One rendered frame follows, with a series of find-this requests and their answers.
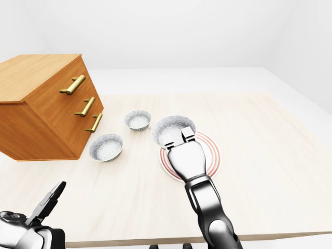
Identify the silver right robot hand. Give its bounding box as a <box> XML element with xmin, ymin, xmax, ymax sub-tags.
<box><xmin>162</xmin><ymin>126</ymin><xmax>209</xmax><ymax>183</ymax></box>

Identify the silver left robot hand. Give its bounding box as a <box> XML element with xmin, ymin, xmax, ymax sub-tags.
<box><xmin>0</xmin><ymin>181</ymin><xmax>67</xmax><ymax>249</ymax></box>

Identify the patterned bowl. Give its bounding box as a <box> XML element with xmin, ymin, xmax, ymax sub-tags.
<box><xmin>124</xmin><ymin>110</ymin><xmax>152</xmax><ymax>132</ymax></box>
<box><xmin>151</xmin><ymin>115</ymin><xmax>197</xmax><ymax>151</ymax></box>
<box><xmin>89</xmin><ymin>133</ymin><xmax>124</xmax><ymax>163</ymax></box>

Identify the white plate with red rings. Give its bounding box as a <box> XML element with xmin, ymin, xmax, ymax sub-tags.
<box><xmin>158</xmin><ymin>131</ymin><xmax>222</xmax><ymax>183</ymax></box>

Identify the small wooden drawer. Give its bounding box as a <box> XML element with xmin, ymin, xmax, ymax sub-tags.
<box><xmin>61</xmin><ymin>93</ymin><xmax>105</xmax><ymax>159</ymax></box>

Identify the medium wooden drawer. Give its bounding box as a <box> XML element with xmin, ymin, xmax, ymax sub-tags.
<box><xmin>43</xmin><ymin>77</ymin><xmax>100</xmax><ymax>144</ymax></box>

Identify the large wooden drawer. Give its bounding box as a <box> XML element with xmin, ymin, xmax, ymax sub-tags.
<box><xmin>23</xmin><ymin>55</ymin><xmax>92</xmax><ymax>126</ymax></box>

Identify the wooden cabinet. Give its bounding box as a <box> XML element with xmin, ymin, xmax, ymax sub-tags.
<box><xmin>0</xmin><ymin>53</ymin><xmax>105</xmax><ymax>162</ymax></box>

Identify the short brass drawer handle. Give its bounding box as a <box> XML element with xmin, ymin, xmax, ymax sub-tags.
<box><xmin>85</xmin><ymin>113</ymin><xmax>104</xmax><ymax>133</ymax></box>

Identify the medium brass drawer handle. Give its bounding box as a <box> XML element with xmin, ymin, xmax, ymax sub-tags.
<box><xmin>74</xmin><ymin>96</ymin><xmax>96</xmax><ymax>118</ymax></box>

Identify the long brass drawer handle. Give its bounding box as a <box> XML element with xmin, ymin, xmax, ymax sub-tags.
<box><xmin>59</xmin><ymin>75</ymin><xmax>86</xmax><ymax>96</ymax></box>

